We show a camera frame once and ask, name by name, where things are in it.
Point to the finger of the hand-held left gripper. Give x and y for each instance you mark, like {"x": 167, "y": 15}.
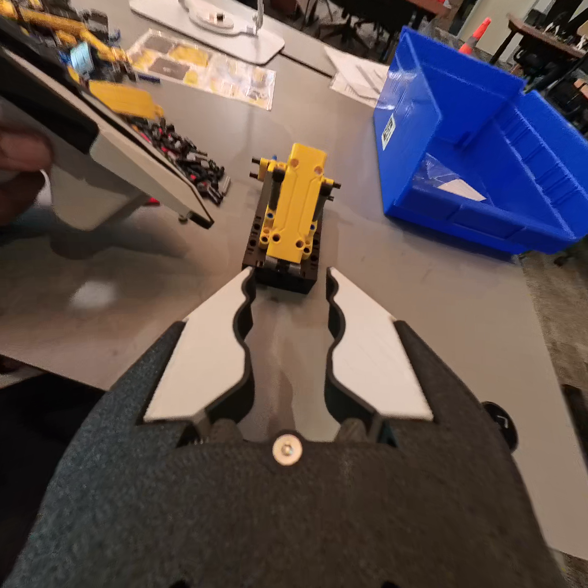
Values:
{"x": 138, "y": 170}

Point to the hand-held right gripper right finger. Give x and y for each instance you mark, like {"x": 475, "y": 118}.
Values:
{"x": 381, "y": 367}

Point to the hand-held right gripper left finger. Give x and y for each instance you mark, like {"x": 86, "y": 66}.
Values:
{"x": 197, "y": 367}

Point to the black and yellow brick assembly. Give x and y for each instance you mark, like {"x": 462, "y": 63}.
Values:
{"x": 280, "y": 280}

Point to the yellow panel with grey shafts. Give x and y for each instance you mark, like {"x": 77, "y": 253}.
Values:
{"x": 294, "y": 206}

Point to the person's left hand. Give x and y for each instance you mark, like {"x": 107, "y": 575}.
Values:
{"x": 18, "y": 156}

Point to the pile of small brick parts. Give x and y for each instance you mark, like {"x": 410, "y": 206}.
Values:
{"x": 193, "y": 160}

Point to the yellow curved panel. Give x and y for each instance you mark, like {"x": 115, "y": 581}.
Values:
{"x": 124, "y": 99}

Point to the illustrated instruction sheet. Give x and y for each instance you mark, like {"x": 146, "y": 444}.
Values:
{"x": 206, "y": 69}

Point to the round black desk grommet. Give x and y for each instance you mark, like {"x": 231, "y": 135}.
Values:
{"x": 500, "y": 425}

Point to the white monitor stand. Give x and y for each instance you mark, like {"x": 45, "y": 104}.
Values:
{"x": 248, "y": 43}

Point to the clear plastic bag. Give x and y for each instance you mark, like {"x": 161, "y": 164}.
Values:
{"x": 445, "y": 179}

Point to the white paper sheets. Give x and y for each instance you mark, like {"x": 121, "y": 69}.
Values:
{"x": 358, "y": 73}

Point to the blue storage bin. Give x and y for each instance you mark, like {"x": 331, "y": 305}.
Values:
{"x": 459, "y": 92}

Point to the orange traffic cone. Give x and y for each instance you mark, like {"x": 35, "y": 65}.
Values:
{"x": 475, "y": 36}

